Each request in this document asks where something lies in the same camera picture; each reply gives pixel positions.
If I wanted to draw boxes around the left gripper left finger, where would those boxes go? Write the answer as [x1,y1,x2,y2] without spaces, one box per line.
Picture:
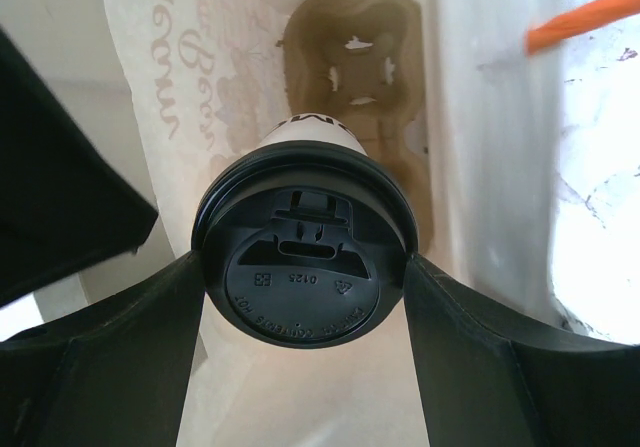
[1,252,205,446]

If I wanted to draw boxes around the white paper coffee cup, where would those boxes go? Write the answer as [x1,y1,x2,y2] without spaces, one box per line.
[257,113,368,156]

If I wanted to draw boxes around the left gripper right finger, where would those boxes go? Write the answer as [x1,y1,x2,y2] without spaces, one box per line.
[404,254,639,446]

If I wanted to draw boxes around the black coffee cup lid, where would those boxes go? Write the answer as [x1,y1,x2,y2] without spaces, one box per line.
[191,141,418,349]

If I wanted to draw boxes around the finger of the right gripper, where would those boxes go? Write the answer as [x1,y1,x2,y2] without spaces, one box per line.
[1,35,158,305]

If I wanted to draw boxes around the paper takeout bag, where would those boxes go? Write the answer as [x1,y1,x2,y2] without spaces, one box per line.
[0,0,640,447]

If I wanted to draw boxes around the cardboard cup carrier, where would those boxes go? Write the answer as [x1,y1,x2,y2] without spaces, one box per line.
[277,0,434,203]

